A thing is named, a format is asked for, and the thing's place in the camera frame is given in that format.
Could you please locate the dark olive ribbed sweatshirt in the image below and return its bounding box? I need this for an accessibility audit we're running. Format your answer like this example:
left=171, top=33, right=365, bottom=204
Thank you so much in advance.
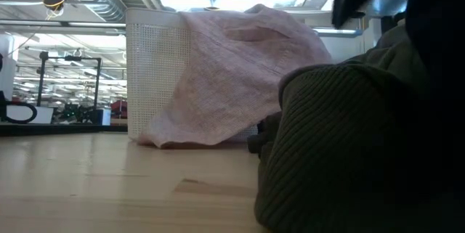
left=246, top=18, right=465, bottom=233

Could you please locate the white perforated plastic laundry basket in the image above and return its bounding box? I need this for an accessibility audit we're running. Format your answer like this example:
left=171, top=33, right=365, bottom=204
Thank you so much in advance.
left=125, top=7, right=259, bottom=143

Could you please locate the red background object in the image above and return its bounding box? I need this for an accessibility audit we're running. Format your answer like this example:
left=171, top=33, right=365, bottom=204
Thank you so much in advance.
left=110, top=99, right=128, bottom=120

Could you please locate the white and blue box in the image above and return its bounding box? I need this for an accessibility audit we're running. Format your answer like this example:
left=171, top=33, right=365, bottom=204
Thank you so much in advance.
left=96, top=107, right=112, bottom=126

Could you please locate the white board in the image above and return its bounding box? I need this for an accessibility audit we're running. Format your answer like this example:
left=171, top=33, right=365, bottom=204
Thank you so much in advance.
left=7, top=105, right=54, bottom=124

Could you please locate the pale pink woven shirt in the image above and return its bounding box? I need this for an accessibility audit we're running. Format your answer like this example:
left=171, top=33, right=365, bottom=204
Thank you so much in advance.
left=137, top=3, right=333, bottom=150

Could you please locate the long ceiling light fixture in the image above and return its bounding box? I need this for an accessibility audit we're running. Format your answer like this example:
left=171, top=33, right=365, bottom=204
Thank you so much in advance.
left=312, top=25, right=364, bottom=38

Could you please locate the yellow cable reel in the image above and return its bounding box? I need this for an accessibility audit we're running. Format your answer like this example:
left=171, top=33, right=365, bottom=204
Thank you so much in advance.
left=41, top=0, right=69, bottom=20

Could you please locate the black metal frame stand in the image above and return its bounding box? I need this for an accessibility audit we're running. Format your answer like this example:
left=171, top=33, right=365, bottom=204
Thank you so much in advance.
left=36, top=51, right=102, bottom=124

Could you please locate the black looped cable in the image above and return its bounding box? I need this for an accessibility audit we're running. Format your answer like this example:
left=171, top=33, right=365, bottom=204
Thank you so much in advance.
left=0, top=101, right=38, bottom=124

